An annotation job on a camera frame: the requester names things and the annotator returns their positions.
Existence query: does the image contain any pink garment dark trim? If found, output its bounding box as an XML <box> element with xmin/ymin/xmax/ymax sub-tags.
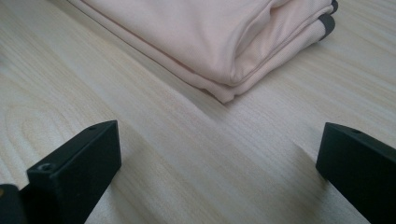
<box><xmin>66</xmin><ymin>0</ymin><xmax>340</xmax><ymax>105</ymax></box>

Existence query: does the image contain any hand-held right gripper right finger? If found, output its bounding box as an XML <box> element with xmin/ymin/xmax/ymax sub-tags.
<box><xmin>316</xmin><ymin>121</ymin><xmax>396</xmax><ymax>224</ymax></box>

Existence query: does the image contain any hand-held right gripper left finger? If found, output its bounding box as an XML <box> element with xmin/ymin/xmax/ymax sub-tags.
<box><xmin>18</xmin><ymin>119</ymin><xmax>122</xmax><ymax>224</ymax></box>

